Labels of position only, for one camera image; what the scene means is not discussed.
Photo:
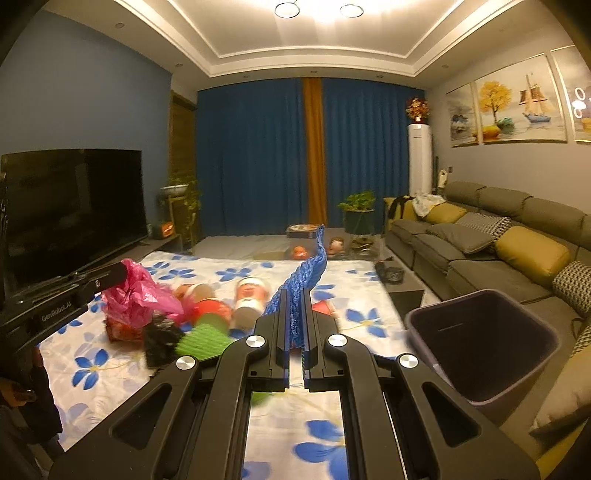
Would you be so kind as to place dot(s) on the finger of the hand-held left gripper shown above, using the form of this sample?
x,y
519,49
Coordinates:
x,y
108,277

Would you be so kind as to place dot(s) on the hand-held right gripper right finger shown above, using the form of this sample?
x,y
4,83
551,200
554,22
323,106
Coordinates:
x,y
306,369

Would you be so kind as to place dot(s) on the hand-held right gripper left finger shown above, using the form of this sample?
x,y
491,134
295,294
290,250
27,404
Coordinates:
x,y
284,369

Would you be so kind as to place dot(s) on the pink plastic bag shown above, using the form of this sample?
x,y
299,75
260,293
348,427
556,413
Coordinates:
x,y
138,295

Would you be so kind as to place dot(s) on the face print paper cup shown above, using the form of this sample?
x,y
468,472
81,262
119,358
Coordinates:
x,y
251,300

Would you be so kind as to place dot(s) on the blue foam net sleeve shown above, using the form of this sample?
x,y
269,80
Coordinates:
x,y
302,281

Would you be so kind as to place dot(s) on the orange and white paper cup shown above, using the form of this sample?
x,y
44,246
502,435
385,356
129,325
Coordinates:
x,y
198,293

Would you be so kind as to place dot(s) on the grey plastic bin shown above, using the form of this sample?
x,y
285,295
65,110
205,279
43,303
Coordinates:
x,y
485,350

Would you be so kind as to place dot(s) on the red snack wrapper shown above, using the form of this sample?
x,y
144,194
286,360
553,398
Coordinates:
x,y
121,331

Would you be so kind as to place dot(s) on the small orange device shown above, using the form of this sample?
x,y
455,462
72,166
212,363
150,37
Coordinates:
x,y
165,230

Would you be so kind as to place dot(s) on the black flat television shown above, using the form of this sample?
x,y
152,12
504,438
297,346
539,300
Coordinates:
x,y
69,212

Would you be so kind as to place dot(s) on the black plastic bag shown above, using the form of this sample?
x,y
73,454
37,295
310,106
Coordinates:
x,y
161,339

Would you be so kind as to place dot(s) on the blue flower print blanket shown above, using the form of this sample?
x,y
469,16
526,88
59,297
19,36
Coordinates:
x,y
101,378

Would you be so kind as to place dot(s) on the green foam net sleeve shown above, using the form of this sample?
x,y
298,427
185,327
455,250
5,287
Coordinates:
x,y
203,341

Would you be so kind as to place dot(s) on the tall gold plant stand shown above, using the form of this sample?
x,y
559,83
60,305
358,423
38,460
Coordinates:
x,y
178,221

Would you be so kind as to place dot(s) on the red paper cup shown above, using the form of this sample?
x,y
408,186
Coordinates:
x,y
212,316

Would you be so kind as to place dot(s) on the white bowl plant pot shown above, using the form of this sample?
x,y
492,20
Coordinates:
x,y
174,189

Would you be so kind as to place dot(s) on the trailing green vine plant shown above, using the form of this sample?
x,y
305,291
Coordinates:
x,y
193,203

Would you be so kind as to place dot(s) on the orange toy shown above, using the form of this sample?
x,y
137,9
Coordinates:
x,y
300,252

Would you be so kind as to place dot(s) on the grey coffee table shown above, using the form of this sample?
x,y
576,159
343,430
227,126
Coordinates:
x,y
231,247

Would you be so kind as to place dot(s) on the round figure doll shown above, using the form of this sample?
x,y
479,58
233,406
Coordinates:
x,y
337,245

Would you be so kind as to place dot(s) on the dark crumpled object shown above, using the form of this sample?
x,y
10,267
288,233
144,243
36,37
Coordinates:
x,y
390,272

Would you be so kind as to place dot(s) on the printed tin box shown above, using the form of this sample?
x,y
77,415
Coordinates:
x,y
302,231

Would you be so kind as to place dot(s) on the dark dish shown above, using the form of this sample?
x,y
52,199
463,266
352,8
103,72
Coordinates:
x,y
364,243

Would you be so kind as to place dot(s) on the dark green plant pot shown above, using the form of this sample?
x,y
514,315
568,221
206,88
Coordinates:
x,y
359,222

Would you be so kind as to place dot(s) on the grey sectional sofa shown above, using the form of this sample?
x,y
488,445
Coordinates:
x,y
429,258

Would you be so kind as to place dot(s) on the leafy green potted plant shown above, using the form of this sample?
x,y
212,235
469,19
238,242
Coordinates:
x,y
358,201

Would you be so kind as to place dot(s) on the black cloth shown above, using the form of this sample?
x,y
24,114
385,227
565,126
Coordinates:
x,y
397,207

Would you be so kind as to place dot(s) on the wide blue curtain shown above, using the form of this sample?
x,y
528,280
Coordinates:
x,y
251,157

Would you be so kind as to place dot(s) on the white cloth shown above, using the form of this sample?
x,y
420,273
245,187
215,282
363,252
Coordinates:
x,y
427,203

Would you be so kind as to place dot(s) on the small yellow cushion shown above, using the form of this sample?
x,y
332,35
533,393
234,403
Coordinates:
x,y
445,213

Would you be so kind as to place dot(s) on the orange curtain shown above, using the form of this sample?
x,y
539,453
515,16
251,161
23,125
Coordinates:
x,y
315,152

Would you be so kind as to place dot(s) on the black white patterned cushion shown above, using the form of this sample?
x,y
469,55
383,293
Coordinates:
x,y
575,288
487,224

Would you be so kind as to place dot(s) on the white standing air conditioner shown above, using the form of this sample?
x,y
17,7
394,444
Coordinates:
x,y
420,159

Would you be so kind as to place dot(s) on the large yellow cushion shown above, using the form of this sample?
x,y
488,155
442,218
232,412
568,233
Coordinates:
x,y
533,254

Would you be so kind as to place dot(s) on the grey yellow cushion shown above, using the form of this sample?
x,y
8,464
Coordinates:
x,y
568,397

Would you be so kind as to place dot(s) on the red gold flower ornament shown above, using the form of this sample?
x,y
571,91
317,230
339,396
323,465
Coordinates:
x,y
416,110

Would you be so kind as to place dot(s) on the narrow landscape painting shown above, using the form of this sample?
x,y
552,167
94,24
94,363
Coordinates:
x,y
461,117

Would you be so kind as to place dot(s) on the round ceiling light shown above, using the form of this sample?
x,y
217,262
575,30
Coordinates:
x,y
352,10
287,9

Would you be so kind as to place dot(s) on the yellow tree sailboat painting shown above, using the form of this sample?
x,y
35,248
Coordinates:
x,y
521,99

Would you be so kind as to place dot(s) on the gold framed edge painting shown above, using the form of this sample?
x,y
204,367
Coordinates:
x,y
577,92

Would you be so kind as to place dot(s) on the wooden wall panel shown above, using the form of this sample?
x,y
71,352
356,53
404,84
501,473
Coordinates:
x,y
182,138

